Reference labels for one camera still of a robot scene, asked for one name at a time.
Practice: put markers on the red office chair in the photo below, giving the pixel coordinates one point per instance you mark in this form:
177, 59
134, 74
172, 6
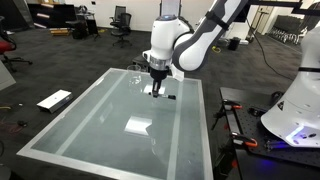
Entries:
8, 44

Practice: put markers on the black marker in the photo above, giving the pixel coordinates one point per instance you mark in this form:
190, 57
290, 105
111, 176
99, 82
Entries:
172, 97

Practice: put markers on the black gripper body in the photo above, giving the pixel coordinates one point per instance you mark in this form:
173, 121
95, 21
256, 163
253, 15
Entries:
158, 75

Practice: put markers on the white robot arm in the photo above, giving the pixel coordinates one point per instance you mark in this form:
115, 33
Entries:
177, 48

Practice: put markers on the white flat box on floor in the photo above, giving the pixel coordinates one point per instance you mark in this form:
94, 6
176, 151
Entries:
55, 101

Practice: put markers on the clear glass cup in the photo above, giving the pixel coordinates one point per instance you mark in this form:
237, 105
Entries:
134, 76

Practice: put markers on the orange black clamp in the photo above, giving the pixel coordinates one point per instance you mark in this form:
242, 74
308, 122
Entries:
250, 142
226, 105

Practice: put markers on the dark desk with shelves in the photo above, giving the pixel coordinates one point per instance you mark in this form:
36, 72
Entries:
64, 19

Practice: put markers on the black perforated mounting board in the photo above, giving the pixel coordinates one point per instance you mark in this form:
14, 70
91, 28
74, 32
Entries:
268, 145

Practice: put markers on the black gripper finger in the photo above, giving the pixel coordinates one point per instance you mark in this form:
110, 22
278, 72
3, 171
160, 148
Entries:
158, 88
154, 89

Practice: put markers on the black office chair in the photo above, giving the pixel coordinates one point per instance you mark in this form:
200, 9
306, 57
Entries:
121, 25

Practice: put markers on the lower orange black clamp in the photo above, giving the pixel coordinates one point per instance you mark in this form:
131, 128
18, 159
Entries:
250, 142

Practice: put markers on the whiteboard easel stand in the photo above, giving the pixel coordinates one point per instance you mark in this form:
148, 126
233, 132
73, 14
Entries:
170, 7

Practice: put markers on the black box with blue items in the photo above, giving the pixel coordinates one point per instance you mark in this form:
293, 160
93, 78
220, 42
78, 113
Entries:
140, 60

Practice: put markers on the upper orange black clamp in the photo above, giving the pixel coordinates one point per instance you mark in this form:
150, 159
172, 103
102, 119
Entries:
226, 105

